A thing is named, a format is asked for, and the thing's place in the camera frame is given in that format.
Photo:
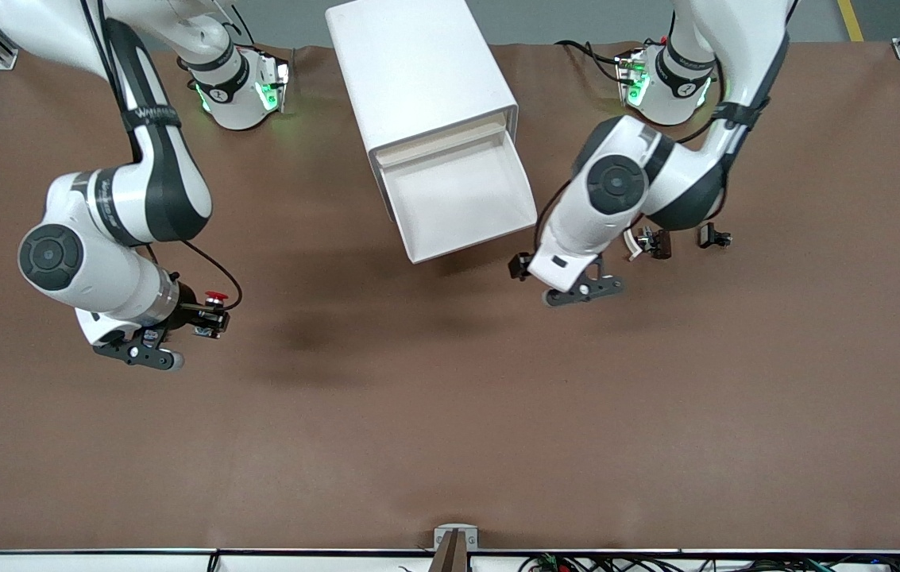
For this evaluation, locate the small black plastic part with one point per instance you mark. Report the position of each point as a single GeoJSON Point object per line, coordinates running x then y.
{"type": "Point", "coordinates": [708, 235]}

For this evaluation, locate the brown table cover sheet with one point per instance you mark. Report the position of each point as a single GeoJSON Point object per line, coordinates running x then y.
{"type": "Point", "coordinates": [450, 397]}

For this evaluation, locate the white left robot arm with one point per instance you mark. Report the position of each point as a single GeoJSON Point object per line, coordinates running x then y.
{"type": "Point", "coordinates": [612, 187]}

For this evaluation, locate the white table edge rail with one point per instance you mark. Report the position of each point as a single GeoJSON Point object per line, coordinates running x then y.
{"type": "Point", "coordinates": [100, 562]}

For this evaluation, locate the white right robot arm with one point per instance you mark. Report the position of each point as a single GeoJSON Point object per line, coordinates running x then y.
{"type": "Point", "coordinates": [156, 183]}

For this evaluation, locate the grey metal camera bracket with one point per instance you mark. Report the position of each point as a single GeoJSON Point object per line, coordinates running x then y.
{"type": "Point", "coordinates": [456, 548]}

